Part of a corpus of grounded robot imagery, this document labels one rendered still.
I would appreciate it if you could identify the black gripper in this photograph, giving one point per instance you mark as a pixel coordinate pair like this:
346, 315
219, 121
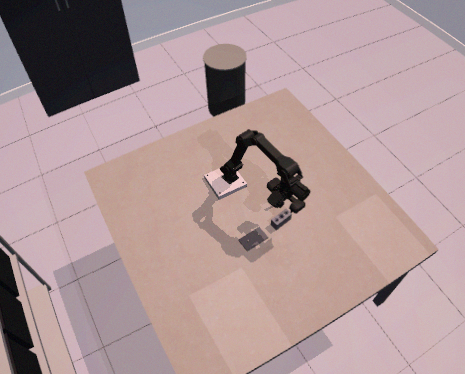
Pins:
296, 206

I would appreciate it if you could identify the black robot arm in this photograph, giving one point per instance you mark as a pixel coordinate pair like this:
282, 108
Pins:
286, 167

